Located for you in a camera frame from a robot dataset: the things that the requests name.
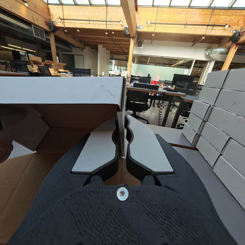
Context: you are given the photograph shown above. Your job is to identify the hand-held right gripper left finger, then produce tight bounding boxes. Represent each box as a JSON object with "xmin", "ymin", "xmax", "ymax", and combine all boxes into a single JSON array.
[{"xmin": 71, "ymin": 116, "xmax": 119, "ymax": 182}]

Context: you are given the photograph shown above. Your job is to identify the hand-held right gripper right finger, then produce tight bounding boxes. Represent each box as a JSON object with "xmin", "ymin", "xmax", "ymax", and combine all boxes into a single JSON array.
[{"xmin": 124, "ymin": 115, "xmax": 174, "ymax": 182}]

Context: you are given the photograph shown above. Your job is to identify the white cardboard box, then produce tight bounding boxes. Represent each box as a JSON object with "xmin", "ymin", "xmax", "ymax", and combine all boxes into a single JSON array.
[{"xmin": 0, "ymin": 76, "xmax": 127, "ymax": 245}]

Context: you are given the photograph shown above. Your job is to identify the open brown cardboard box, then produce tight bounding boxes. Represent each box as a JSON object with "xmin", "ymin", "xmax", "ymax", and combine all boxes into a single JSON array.
[{"xmin": 44, "ymin": 60, "xmax": 67, "ymax": 72}]

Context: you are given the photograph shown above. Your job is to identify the person's left hand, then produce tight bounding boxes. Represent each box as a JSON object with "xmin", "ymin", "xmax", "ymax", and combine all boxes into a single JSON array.
[{"xmin": 0, "ymin": 140, "xmax": 14, "ymax": 164}]

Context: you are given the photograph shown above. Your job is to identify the black flat device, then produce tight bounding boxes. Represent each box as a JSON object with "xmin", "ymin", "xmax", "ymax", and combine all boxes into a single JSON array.
[{"xmin": 133, "ymin": 83, "xmax": 159, "ymax": 90}]

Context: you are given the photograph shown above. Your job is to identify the grey desk with wooden edge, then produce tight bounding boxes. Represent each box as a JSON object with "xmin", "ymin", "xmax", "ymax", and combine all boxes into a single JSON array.
[{"xmin": 171, "ymin": 96, "xmax": 200, "ymax": 128}]

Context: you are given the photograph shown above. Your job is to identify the black monitor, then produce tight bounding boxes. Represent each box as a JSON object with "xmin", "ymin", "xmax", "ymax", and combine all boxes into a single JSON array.
[{"xmin": 171, "ymin": 74, "xmax": 195, "ymax": 86}]

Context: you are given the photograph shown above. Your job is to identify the stack of folded white boxes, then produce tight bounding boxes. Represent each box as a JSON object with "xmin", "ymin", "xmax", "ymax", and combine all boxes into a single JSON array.
[{"xmin": 183, "ymin": 69, "xmax": 245, "ymax": 211}]

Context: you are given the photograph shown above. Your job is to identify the black coiled cable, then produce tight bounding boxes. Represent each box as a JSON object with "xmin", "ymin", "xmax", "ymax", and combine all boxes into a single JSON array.
[{"xmin": 157, "ymin": 103, "xmax": 163, "ymax": 126}]

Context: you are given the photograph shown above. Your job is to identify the wall vent grille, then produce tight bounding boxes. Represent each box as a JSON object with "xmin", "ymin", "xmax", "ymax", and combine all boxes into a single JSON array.
[{"xmin": 32, "ymin": 25, "xmax": 46, "ymax": 40}]

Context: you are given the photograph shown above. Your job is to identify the dark air duct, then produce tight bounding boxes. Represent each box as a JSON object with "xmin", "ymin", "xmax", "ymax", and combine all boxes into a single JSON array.
[{"xmin": 0, "ymin": 10, "xmax": 73, "ymax": 52}]

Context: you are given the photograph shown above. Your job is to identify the silver air duct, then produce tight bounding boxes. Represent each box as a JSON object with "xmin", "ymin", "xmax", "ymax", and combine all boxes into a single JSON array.
[{"xmin": 204, "ymin": 47, "xmax": 230, "ymax": 55}]

